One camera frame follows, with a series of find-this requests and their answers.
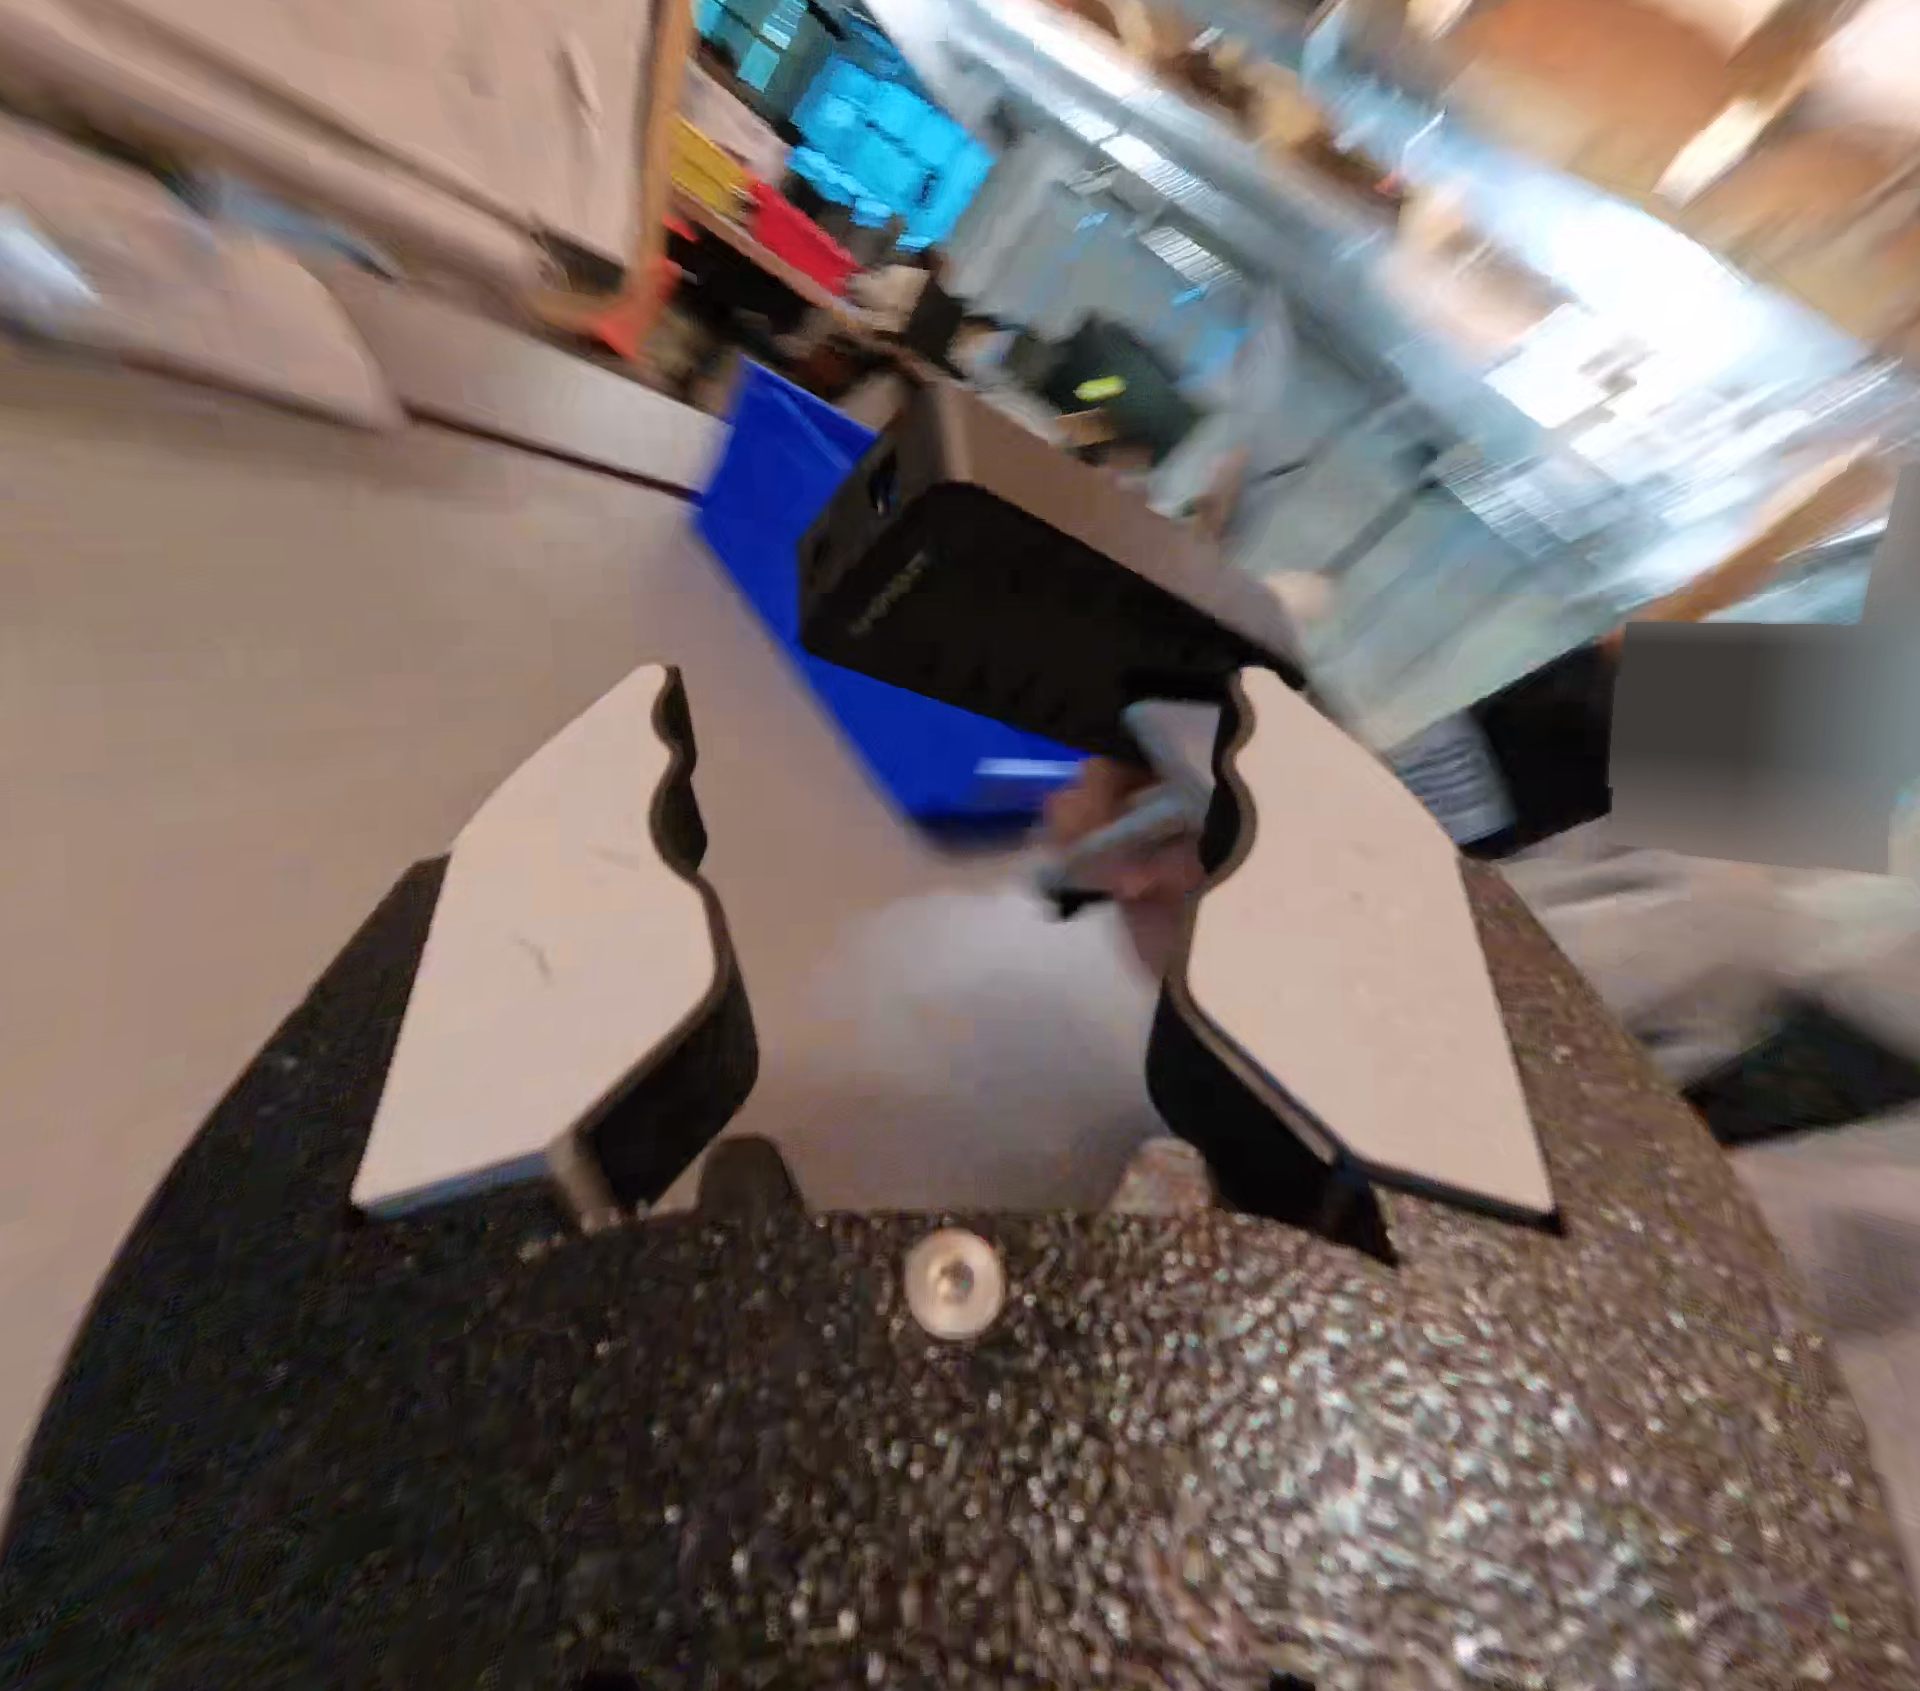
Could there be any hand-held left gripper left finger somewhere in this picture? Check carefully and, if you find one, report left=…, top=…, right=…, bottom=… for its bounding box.
left=353, top=669, right=759, bottom=1230

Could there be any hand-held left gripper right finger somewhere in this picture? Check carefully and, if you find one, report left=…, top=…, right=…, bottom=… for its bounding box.
left=1149, top=669, right=1561, bottom=1261

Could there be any person's right hand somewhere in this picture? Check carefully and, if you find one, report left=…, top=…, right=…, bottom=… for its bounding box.
left=1041, top=757, right=1206, bottom=946

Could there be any grey hooded sweater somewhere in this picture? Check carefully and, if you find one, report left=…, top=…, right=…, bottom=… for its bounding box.
left=1507, top=842, right=1920, bottom=1122

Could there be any blue plastic bin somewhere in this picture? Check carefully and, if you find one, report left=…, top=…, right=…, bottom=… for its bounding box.
left=692, top=359, right=1094, bottom=827

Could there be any red plastic bin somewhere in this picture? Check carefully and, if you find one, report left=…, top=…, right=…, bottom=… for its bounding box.
left=739, top=185, right=861, bottom=293

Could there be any yellow plastic bin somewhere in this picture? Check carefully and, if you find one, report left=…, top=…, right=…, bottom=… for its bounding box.
left=667, top=121, right=747, bottom=220

